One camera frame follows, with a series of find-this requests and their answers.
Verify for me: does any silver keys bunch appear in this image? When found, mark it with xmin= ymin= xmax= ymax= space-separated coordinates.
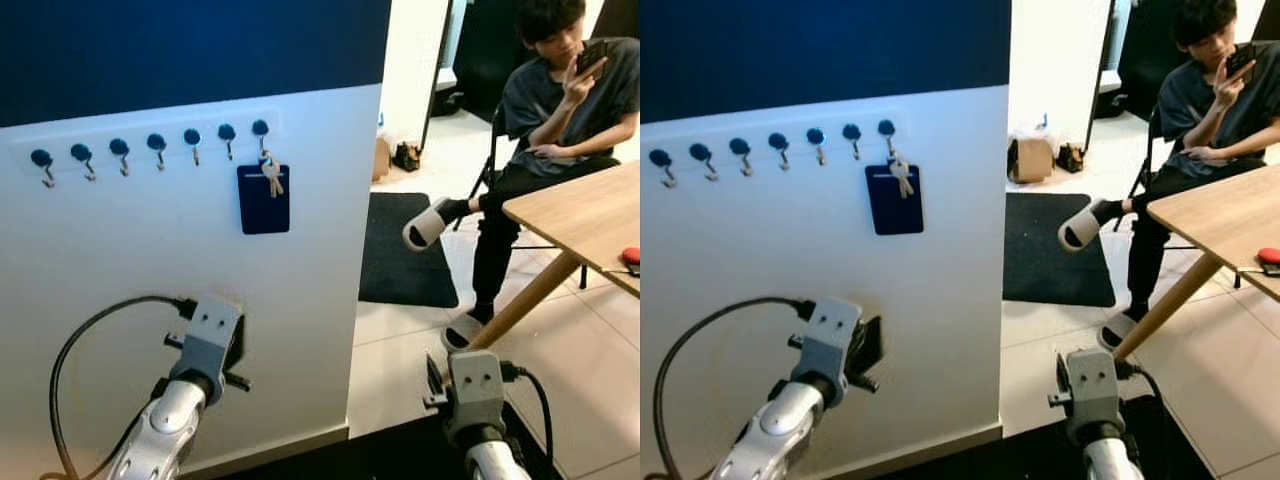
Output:
xmin=259 ymin=150 xmax=286 ymax=199
xmin=889 ymin=152 xmax=916 ymax=199

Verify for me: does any dark blue card holder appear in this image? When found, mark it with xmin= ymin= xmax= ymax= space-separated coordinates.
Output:
xmin=865 ymin=163 xmax=925 ymax=237
xmin=237 ymin=163 xmax=292 ymax=236

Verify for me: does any black floor mat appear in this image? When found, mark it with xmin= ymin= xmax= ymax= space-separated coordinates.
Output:
xmin=1002 ymin=192 xmax=1117 ymax=308
xmin=358 ymin=192 xmax=460 ymax=309

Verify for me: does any light wooden table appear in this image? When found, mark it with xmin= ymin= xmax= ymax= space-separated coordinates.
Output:
xmin=468 ymin=160 xmax=641 ymax=352
xmin=1112 ymin=165 xmax=1280 ymax=362

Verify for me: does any black folding chair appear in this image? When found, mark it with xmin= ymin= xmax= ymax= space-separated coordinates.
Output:
xmin=1112 ymin=104 xmax=1243 ymax=291
xmin=454 ymin=104 xmax=591 ymax=291

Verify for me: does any seated person in grey shirt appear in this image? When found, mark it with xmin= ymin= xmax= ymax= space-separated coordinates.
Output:
xmin=403 ymin=0 xmax=641 ymax=352
xmin=1058 ymin=0 xmax=1280 ymax=352

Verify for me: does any tall black cabinet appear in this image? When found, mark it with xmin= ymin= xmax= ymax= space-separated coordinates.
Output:
xmin=448 ymin=0 xmax=533 ymax=98
xmin=1114 ymin=0 xmax=1193 ymax=97

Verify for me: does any black smartphone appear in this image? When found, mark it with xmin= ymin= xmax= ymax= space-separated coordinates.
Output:
xmin=1226 ymin=42 xmax=1260 ymax=81
xmin=576 ymin=38 xmax=611 ymax=77

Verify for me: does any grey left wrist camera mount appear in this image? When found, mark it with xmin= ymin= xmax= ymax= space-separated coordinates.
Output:
xmin=790 ymin=297 xmax=864 ymax=385
xmin=168 ymin=295 xmax=244 ymax=385

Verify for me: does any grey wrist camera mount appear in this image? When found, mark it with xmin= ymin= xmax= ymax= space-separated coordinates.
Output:
xmin=1058 ymin=348 xmax=1120 ymax=437
xmin=445 ymin=350 xmax=507 ymax=437
xmin=790 ymin=297 xmax=864 ymax=385
xmin=168 ymin=295 xmax=244 ymax=385

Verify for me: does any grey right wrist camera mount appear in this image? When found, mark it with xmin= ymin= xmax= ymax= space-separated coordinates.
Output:
xmin=1058 ymin=348 xmax=1120 ymax=437
xmin=445 ymin=350 xmax=507 ymax=437

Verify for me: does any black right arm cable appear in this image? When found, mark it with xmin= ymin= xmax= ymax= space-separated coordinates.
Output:
xmin=1115 ymin=362 xmax=1167 ymax=433
xmin=500 ymin=362 xmax=555 ymax=473

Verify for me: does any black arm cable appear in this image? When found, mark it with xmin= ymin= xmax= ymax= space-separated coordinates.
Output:
xmin=1115 ymin=362 xmax=1167 ymax=433
xmin=500 ymin=362 xmax=555 ymax=473
xmin=653 ymin=296 xmax=816 ymax=480
xmin=50 ymin=294 xmax=198 ymax=480

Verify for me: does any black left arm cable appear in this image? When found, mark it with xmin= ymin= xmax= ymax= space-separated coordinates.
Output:
xmin=653 ymin=296 xmax=816 ymax=480
xmin=50 ymin=294 xmax=198 ymax=480

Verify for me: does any white hook rail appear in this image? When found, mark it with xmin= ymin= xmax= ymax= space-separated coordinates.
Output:
xmin=10 ymin=108 xmax=283 ymax=175
xmin=640 ymin=108 xmax=903 ymax=175

